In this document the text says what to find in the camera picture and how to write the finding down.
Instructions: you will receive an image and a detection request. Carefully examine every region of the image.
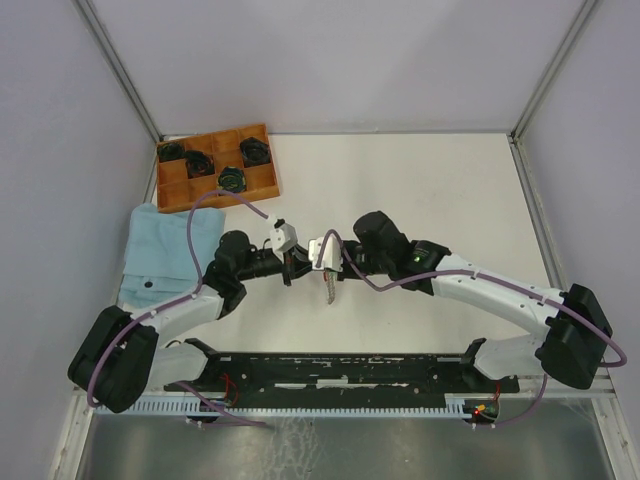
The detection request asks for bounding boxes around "slotted cable duct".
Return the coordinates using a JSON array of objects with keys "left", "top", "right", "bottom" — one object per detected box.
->
[{"left": 124, "top": 394, "right": 501, "bottom": 416}]

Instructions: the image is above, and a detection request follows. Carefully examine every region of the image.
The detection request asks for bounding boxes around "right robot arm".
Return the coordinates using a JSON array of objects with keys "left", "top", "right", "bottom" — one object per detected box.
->
[{"left": 342, "top": 211, "right": 612, "bottom": 391}]

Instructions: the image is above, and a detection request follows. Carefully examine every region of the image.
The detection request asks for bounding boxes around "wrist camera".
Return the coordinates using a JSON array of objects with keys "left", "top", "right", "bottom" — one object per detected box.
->
[
  {"left": 308, "top": 235, "right": 343, "bottom": 272},
  {"left": 269, "top": 219, "right": 298, "bottom": 254}
]

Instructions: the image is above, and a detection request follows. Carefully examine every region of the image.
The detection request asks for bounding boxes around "black coil top left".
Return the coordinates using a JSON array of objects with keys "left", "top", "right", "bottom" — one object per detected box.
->
[{"left": 156, "top": 142, "right": 185, "bottom": 163}]

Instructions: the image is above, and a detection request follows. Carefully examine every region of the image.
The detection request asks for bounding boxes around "black coil with green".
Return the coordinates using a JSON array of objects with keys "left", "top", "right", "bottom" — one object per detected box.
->
[{"left": 217, "top": 166, "right": 247, "bottom": 194}]

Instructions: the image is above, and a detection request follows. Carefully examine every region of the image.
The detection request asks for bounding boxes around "black coil top right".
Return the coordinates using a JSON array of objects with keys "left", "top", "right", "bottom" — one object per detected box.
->
[{"left": 239, "top": 137, "right": 271, "bottom": 168}]

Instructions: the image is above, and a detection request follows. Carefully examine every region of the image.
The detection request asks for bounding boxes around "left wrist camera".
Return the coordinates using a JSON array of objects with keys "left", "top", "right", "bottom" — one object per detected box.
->
[{"left": 269, "top": 219, "right": 298, "bottom": 254}]

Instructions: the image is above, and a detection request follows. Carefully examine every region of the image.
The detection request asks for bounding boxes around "wooden compartment tray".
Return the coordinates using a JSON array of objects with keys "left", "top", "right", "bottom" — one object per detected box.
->
[{"left": 155, "top": 123, "right": 280, "bottom": 213}]

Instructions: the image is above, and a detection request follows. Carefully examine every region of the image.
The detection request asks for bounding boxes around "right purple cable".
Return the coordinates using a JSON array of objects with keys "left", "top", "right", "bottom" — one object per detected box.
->
[{"left": 314, "top": 228, "right": 629, "bottom": 428}]

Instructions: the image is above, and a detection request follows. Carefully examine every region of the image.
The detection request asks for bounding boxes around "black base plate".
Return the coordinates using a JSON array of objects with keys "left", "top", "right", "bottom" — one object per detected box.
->
[{"left": 189, "top": 352, "right": 520, "bottom": 410}]

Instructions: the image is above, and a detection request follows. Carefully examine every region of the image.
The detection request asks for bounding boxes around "light blue cloth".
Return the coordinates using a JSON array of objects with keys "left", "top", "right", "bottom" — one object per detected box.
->
[{"left": 118, "top": 203, "right": 225, "bottom": 308}]

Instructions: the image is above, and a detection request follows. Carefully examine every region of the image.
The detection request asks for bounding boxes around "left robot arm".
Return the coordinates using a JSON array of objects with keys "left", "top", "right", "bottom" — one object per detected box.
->
[{"left": 67, "top": 227, "right": 317, "bottom": 413}]

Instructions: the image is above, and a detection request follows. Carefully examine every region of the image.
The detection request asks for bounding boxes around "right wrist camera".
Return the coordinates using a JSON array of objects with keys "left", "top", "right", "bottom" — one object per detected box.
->
[{"left": 308, "top": 235, "right": 343, "bottom": 272}]

